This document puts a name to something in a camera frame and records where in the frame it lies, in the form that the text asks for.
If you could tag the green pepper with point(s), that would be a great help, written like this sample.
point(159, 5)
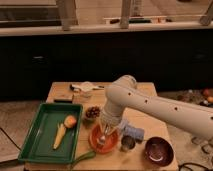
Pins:
point(88, 155)

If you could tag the red bowl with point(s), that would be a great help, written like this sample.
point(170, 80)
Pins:
point(110, 143)

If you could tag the dark purple bowl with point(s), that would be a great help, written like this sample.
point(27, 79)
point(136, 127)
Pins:
point(158, 151)

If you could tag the small metal cup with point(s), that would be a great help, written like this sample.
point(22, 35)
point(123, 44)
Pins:
point(127, 143)

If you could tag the black white kitchen tool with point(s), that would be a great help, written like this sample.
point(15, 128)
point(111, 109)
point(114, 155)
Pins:
point(75, 86)

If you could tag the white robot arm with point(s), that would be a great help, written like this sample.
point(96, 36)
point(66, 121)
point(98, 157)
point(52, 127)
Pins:
point(123, 93)

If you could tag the green plastic tray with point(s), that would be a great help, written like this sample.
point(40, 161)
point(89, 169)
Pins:
point(38, 144)

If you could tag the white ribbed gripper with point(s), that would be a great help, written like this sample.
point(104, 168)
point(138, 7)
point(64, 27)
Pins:
point(109, 119)

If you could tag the small bowl of nuts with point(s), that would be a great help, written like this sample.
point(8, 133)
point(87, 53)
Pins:
point(92, 112)

